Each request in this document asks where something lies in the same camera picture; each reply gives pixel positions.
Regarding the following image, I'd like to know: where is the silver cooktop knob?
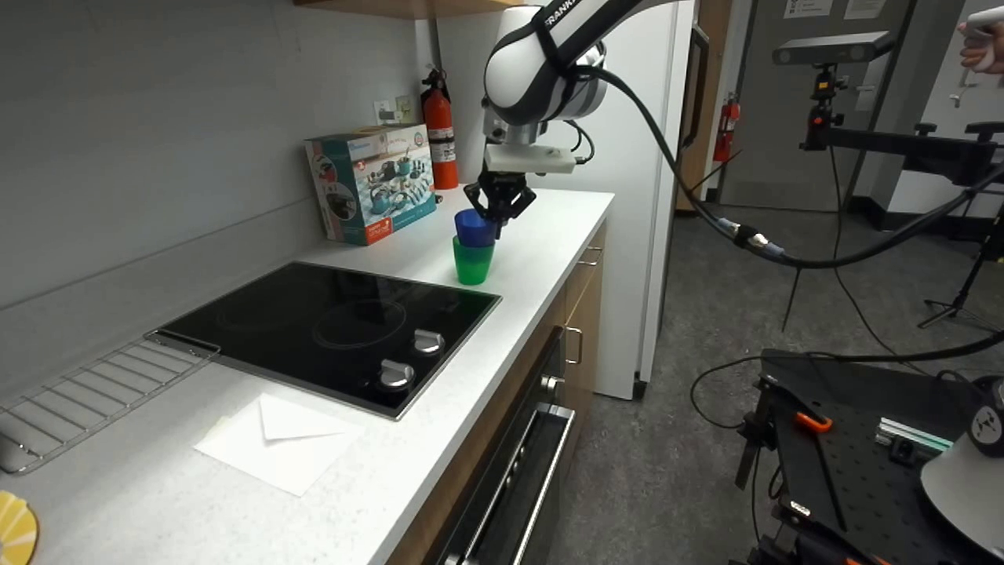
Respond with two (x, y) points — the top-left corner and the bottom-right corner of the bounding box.
(412, 327), (448, 359)
(378, 359), (419, 391)

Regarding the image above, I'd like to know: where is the white paper sheet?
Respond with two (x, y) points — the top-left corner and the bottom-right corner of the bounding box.
(191, 391), (367, 499)

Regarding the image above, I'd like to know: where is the black floor cable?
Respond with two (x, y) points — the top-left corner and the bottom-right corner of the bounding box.
(683, 352), (768, 432)

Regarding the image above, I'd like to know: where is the black equipment table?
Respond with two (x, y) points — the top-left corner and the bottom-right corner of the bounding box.
(736, 344), (1004, 565)

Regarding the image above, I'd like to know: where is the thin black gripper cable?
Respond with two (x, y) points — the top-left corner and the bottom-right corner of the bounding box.
(561, 115), (600, 169)

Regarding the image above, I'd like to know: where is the black built-in oven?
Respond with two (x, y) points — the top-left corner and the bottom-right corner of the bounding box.
(426, 327), (588, 565)

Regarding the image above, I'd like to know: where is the toy cookware cardboard box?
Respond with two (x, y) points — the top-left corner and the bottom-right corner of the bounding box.
(305, 119), (439, 248)

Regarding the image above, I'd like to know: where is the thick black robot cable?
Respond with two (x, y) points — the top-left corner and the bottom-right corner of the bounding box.
(572, 58), (1004, 275)

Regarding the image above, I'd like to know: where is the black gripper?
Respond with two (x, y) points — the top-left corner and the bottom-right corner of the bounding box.
(462, 169), (541, 239)

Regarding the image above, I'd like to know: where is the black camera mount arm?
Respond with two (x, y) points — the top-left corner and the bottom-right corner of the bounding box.
(797, 58), (1004, 188)

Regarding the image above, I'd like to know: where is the grey ribbed drying mat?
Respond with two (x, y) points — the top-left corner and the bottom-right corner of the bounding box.
(0, 331), (212, 476)

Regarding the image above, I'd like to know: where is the blue plastic cup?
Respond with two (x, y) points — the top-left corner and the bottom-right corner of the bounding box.
(451, 206), (499, 250)

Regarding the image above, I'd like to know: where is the green white stick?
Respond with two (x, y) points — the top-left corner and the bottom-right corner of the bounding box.
(872, 413), (960, 454)

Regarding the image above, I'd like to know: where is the orange clamp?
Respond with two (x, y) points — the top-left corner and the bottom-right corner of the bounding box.
(789, 407), (837, 439)

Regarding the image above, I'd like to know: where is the wooden drawer front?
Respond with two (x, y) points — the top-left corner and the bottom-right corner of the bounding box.
(558, 224), (611, 327)

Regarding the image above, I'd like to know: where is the white refrigerator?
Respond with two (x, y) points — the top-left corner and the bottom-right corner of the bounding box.
(432, 0), (701, 405)

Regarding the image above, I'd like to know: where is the white round disc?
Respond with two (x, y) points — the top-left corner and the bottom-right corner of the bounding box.
(917, 429), (1004, 565)

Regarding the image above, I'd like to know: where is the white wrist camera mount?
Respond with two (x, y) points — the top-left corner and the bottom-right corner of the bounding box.
(480, 137), (582, 174)

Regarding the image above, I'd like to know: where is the black tripod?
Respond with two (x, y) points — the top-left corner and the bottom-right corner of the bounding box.
(917, 201), (1004, 331)

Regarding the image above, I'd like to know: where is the person hand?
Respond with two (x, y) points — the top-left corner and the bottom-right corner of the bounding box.
(954, 15), (1004, 79)

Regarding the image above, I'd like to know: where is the black glass cooktop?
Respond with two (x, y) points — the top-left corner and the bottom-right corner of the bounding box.
(154, 257), (507, 422)

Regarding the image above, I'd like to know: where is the green plastic cup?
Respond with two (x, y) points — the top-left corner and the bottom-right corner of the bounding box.
(448, 236), (495, 290)

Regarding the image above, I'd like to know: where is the red fire extinguisher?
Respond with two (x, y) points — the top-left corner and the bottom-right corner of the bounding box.
(419, 67), (466, 194)
(714, 94), (746, 169)

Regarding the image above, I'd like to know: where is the grey door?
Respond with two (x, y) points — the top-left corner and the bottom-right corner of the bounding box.
(720, 0), (925, 212)

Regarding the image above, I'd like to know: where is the yellow round object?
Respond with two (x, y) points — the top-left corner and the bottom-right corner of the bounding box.
(0, 486), (43, 565)

